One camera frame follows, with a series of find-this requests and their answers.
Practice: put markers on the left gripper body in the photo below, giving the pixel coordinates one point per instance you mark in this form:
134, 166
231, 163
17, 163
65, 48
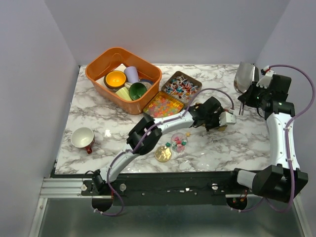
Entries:
212, 121

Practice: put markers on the gold tin of translucent candies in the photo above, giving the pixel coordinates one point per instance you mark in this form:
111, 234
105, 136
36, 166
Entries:
163, 105

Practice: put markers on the floral patterned cup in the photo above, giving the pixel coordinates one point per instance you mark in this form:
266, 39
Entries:
147, 83

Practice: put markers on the white teacup red handle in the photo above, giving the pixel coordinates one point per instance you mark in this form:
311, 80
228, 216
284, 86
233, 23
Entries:
83, 138

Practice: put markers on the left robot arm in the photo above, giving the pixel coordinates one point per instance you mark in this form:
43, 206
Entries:
147, 132

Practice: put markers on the tin of lollipops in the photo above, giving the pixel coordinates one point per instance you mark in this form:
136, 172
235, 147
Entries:
181, 87

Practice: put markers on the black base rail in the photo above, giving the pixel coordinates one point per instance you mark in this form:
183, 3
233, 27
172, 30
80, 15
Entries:
182, 188

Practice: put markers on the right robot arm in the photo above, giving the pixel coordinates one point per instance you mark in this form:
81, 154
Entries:
283, 179

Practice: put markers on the steel scoop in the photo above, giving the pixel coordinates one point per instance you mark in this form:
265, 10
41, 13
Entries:
244, 77

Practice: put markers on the orange plastic bin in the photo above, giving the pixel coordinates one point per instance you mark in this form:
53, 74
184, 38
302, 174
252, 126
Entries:
110, 60

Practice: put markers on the pale yellow cup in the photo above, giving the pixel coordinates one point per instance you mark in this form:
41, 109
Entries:
123, 93

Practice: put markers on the green bowl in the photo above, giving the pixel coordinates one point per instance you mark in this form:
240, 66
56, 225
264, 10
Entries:
137, 90

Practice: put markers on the gold jar lid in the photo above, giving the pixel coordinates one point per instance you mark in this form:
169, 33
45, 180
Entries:
163, 154

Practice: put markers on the orange-lined dark bowl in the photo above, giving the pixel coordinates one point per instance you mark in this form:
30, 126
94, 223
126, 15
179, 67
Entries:
115, 79

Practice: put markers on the clear glass jar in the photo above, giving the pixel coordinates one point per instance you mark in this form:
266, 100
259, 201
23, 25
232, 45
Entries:
179, 142

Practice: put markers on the gold tin of pastel candies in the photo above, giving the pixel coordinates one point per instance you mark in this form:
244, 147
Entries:
222, 128

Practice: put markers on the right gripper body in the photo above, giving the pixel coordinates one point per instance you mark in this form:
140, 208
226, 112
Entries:
256, 95

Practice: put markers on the lavender cup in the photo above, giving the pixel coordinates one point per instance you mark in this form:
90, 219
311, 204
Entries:
131, 74

